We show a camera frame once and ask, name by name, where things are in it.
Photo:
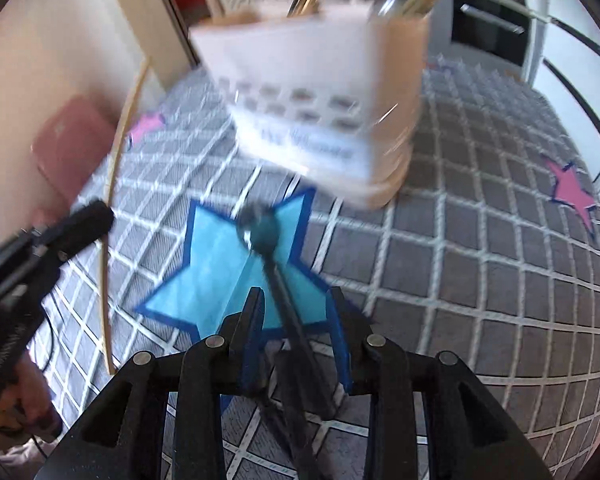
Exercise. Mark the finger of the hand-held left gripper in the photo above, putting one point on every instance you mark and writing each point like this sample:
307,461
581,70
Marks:
87,225

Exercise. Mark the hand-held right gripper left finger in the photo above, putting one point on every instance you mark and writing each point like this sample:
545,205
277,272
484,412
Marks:
252,340

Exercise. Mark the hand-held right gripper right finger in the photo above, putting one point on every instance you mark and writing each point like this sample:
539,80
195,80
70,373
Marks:
342,350

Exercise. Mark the beige plastic utensil holder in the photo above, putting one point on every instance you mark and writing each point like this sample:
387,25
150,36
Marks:
310,60

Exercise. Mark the person's left hand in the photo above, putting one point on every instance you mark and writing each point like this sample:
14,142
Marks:
37,395

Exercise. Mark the pink plastic chair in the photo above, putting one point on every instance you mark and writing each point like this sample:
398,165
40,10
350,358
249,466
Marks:
75,150

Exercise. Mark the grey checked tablecloth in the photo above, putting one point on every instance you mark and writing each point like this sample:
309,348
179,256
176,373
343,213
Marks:
480,260

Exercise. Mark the white refrigerator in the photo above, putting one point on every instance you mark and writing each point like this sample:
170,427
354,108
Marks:
580,85

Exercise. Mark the black built-in oven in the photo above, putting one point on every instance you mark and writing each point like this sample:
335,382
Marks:
485,20

